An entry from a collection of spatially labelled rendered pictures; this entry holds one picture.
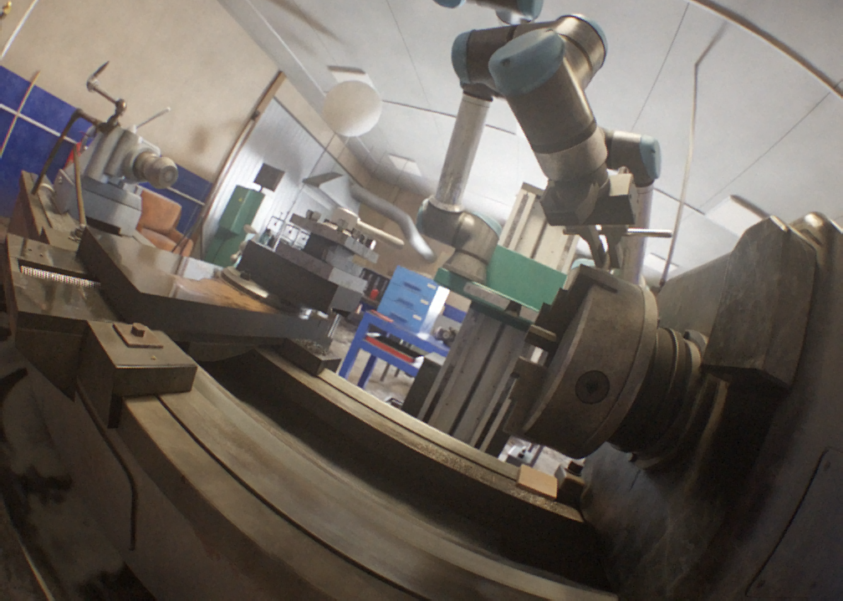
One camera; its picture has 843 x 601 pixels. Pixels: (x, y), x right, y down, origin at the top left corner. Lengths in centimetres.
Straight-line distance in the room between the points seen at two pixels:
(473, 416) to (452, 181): 101
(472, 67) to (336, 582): 64
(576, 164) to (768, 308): 26
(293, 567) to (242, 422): 21
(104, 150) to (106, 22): 353
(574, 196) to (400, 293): 220
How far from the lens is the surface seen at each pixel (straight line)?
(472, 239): 137
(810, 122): 331
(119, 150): 121
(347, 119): 445
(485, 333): 156
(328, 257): 69
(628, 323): 40
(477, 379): 157
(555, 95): 38
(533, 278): 150
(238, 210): 488
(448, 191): 135
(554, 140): 40
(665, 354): 46
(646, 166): 99
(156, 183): 102
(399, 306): 253
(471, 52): 55
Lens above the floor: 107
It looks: 3 degrees up
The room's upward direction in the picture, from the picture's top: 25 degrees clockwise
